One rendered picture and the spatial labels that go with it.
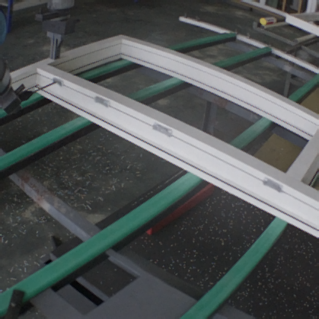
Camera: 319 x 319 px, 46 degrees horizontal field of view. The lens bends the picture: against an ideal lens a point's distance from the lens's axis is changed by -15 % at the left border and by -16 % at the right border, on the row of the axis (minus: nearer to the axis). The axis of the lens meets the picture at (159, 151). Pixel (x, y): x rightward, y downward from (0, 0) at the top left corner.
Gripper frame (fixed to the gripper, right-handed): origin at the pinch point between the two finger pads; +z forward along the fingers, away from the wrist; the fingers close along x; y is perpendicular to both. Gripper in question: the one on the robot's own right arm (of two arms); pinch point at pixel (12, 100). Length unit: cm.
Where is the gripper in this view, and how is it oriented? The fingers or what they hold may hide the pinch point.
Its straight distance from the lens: 111.4
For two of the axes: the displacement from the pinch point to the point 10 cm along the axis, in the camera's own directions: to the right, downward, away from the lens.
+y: 7.8, -6.1, 1.5
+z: -0.4, 1.9, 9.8
